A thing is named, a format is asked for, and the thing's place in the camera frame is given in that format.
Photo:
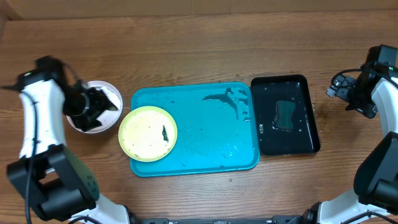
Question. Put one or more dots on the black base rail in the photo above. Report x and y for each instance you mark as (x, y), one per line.
(278, 219)

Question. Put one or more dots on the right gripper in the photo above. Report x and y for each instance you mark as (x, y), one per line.
(368, 109)

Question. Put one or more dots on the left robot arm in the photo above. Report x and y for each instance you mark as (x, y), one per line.
(54, 183)

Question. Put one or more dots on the dark green sponge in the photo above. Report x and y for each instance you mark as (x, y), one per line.
(284, 111)

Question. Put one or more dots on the white plate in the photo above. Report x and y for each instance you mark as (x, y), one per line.
(108, 118)

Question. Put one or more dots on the black plastic tray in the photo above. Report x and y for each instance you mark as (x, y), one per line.
(266, 92)

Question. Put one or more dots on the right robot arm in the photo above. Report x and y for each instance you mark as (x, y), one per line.
(375, 184)

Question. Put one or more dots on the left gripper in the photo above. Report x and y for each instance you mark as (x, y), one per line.
(102, 103)

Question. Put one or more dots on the yellow plate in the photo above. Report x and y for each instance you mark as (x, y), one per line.
(147, 134)

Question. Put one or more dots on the teal plastic tray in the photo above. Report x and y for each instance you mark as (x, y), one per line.
(215, 124)

